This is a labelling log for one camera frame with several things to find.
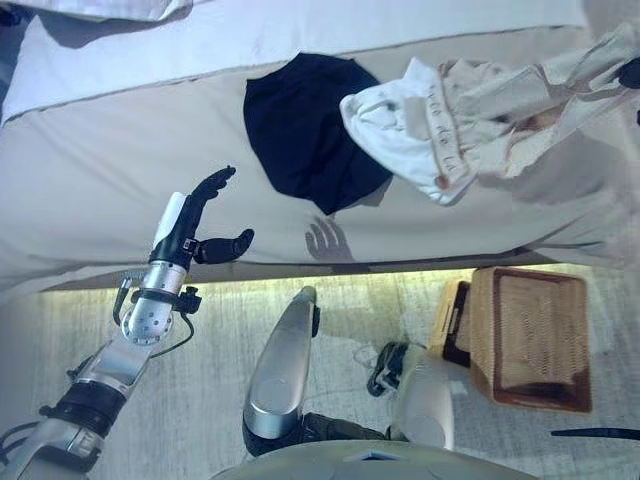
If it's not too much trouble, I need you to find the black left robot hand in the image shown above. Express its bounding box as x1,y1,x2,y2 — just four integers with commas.
148,165,256,267

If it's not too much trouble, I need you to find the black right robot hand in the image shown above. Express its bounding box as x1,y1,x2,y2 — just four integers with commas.
617,60,640,95

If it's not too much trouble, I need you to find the beige printed garment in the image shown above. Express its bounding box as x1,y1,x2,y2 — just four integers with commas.
433,21,640,182

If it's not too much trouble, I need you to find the black garment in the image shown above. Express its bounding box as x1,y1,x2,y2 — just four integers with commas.
243,53,394,217

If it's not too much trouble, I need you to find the white garment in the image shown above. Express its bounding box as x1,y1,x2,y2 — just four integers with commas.
339,56,482,207

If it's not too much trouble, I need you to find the bed with beige cover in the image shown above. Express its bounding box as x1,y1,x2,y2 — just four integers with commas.
0,0,640,296

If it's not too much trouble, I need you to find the woven wicker basket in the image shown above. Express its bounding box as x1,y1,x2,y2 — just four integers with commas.
469,266,594,414

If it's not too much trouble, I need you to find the wooden basket stand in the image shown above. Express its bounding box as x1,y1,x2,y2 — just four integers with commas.
428,279,474,370

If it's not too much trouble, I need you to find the white duvet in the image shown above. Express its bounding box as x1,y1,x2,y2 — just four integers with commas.
0,0,591,124

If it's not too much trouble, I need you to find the grey striped rug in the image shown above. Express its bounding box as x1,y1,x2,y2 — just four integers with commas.
0,263,640,480

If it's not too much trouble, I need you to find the grey robot torso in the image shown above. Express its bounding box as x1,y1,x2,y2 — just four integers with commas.
209,439,544,480

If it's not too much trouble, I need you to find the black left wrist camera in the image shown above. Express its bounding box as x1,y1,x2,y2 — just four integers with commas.
177,284,203,314

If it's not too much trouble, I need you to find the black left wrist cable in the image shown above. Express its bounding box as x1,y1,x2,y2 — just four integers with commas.
112,272,202,359

